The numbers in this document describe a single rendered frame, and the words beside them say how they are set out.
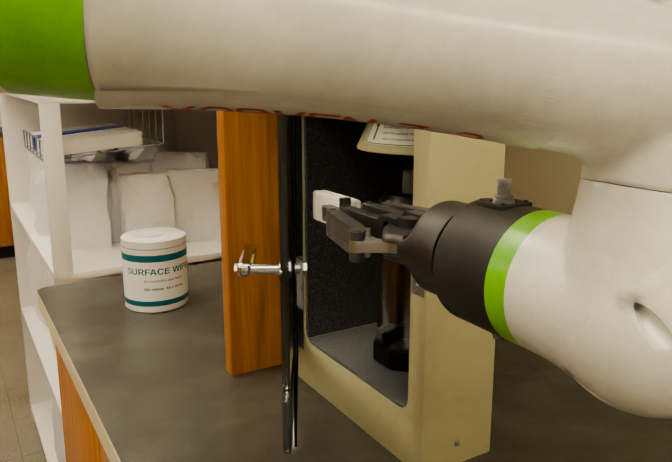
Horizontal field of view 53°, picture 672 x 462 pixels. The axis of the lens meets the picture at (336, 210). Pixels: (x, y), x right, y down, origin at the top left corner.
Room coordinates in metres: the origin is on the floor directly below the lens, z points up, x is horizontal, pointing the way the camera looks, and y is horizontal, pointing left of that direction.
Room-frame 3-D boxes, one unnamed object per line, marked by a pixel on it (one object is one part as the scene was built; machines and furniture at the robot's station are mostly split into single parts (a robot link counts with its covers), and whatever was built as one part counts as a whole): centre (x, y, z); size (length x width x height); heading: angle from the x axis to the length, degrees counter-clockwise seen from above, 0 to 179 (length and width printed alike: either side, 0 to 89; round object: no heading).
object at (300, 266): (0.72, 0.04, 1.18); 0.02 x 0.02 x 0.06; 2
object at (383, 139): (0.89, -0.12, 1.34); 0.18 x 0.18 x 0.05
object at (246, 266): (0.75, 0.09, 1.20); 0.10 x 0.05 x 0.03; 2
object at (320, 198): (0.65, 0.00, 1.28); 0.07 x 0.01 x 0.03; 31
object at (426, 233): (0.52, -0.08, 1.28); 0.09 x 0.08 x 0.07; 31
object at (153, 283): (1.33, 0.38, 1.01); 0.13 x 0.13 x 0.15
